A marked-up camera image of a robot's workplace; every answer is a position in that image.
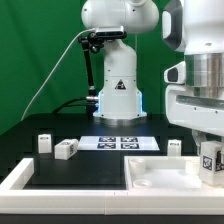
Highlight white AprilTag base sheet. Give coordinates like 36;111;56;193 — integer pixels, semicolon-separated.
78;136;159;151

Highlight grey camera on mount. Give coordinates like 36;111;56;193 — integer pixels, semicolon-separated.
95;26;127;39

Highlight white camera cable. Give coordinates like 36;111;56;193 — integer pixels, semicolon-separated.
20;28;97;122

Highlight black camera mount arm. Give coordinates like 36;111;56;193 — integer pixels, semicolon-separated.
77;32;116;116

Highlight white U-shaped obstacle frame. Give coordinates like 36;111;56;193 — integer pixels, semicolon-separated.
0;158;224;215

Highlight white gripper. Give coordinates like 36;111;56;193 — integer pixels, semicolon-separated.
164;61;224;155

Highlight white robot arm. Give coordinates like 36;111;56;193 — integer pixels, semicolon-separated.
81;0;224;150

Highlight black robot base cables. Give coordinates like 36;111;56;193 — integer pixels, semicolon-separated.
53;96;96;116

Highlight white square table top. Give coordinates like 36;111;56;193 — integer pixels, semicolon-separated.
124;156;224;198

